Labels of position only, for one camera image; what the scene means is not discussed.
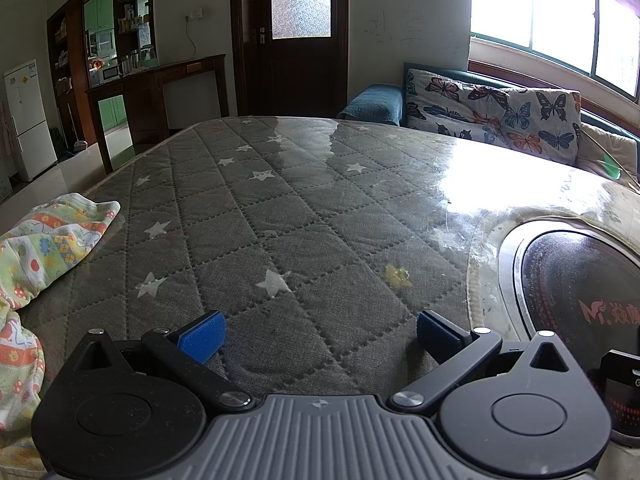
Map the colourful printed baby cloth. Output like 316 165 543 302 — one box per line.
0 192 121 480

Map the butterfly print cushion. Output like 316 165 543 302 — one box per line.
500 87 583 165
404 67 516 145

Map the dark wooden door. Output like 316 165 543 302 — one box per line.
230 0 349 118

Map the dark wooden shelf cabinet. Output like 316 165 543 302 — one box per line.
46 0 156 148

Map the beige cushion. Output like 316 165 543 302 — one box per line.
575 122 640 178

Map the teal sofa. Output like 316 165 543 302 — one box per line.
336 62 640 181

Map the black round induction cooker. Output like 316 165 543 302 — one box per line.
512 217 640 446

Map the green framed window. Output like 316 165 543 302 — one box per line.
470 0 640 101

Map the thin stick toy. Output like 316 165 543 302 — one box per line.
582 132 640 183

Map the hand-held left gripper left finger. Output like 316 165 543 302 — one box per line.
52 311 255 408

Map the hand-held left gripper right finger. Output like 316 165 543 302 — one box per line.
390 310 583 410

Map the dark wooden desk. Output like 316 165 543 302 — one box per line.
85 54 228 175

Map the white fridge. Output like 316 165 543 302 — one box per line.
4 59 58 182

